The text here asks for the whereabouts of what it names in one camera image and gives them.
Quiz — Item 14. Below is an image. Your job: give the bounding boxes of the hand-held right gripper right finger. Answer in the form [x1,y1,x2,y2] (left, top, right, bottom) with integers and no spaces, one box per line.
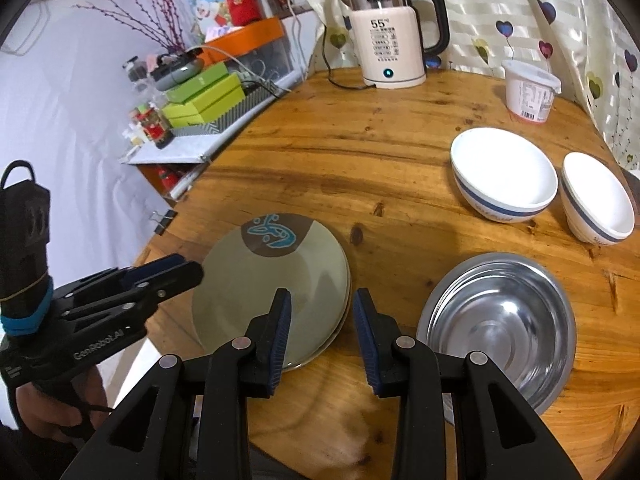
[352,287,568,480]

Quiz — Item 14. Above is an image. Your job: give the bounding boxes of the grey striped box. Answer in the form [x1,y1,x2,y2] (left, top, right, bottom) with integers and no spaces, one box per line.
[172,87,281,138]

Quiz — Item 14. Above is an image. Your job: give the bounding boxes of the person's left hand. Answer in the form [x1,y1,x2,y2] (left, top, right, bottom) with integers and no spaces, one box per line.
[15,367,111,443]

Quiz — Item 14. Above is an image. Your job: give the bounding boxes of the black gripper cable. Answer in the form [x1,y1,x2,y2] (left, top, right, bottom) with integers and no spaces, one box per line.
[75,390,113,416]

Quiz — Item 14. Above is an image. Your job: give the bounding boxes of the small red item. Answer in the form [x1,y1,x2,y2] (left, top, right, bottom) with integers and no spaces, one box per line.
[155,165,181,193]

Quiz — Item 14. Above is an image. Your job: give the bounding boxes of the large white blue-banded bowl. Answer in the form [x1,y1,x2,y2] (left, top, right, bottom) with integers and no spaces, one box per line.
[450,127,559,224]

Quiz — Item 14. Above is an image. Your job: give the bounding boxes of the white shelf board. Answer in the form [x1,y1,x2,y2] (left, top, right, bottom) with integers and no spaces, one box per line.
[120,132,221,166]

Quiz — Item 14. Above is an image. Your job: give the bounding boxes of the white plug cable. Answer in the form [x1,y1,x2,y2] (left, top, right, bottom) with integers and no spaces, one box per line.
[285,0,307,81]

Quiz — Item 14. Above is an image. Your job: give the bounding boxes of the small green box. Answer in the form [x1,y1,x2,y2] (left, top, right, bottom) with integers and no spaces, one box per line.
[165,62,231,103]

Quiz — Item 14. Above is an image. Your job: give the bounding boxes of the black kettle cable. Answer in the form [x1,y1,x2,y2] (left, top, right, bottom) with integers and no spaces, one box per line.
[320,20,378,92]

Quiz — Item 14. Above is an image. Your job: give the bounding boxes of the thin white cable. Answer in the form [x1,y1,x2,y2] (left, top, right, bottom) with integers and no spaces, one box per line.
[197,45,293,96]

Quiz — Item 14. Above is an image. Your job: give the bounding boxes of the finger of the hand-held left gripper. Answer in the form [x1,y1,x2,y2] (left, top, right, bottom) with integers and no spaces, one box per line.
[60,261,205,333]
[55,254,186,306]

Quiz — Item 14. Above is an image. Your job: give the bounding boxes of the large green box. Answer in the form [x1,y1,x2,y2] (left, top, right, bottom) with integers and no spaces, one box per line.
[161,72,246,128]

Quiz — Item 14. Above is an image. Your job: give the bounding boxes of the clear orange-lid storage box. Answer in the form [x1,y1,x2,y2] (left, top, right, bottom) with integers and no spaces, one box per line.
[202,16,293,88]

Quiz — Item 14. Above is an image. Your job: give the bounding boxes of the colourful printed bag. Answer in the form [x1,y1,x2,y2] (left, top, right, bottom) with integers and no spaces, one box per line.
[182,0,233,43]

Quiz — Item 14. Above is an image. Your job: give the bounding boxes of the stainless steel bowl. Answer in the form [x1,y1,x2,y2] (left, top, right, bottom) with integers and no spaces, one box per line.
[415,252,572,416]

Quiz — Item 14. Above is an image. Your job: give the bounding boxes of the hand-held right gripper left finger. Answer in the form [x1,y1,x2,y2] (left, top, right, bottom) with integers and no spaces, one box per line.
[60,287,293,480]

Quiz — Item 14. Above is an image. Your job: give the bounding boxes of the small black-capped jar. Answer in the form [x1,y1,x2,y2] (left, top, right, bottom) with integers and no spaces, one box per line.
[125,56,150,83]

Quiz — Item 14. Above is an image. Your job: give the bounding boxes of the black binder clip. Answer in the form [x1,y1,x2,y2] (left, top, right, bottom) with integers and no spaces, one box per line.
[150,208,179,236]

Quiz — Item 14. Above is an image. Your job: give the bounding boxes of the dark grey device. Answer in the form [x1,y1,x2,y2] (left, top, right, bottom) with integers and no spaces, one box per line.
[149,52,206,92]

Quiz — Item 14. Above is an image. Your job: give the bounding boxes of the small white blue-banded bowl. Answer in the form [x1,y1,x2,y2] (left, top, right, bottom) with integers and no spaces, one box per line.
[560,152,637,247]

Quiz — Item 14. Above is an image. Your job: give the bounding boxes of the purple decorative branches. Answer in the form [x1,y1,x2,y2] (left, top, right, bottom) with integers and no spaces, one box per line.
[72,0,188,53]

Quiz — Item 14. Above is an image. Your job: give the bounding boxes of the white plastic tub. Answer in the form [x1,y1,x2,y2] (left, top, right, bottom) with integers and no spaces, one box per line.
[501,59,562,125]

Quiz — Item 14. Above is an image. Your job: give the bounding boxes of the red figurine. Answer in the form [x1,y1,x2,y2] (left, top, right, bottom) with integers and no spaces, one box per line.
[136,102,175,150]

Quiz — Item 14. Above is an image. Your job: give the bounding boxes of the cream electric kettle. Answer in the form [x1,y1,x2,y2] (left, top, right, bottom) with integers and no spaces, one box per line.
[346,0,451,90]

